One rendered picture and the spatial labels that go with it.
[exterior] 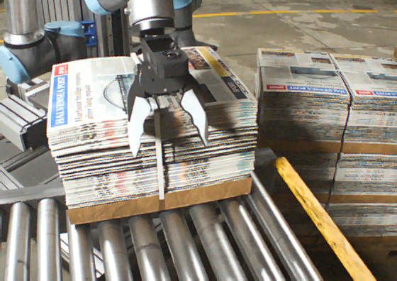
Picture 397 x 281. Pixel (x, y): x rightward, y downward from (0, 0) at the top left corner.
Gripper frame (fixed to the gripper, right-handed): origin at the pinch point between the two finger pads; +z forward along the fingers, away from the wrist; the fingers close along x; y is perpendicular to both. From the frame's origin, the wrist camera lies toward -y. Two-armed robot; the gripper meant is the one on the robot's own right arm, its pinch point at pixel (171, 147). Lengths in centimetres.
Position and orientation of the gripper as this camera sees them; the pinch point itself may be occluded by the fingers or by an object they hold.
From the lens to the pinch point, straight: 61.9
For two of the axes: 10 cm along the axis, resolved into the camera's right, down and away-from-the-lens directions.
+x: -9.6, 1.5, -2.3
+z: 1.4, 9.9, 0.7
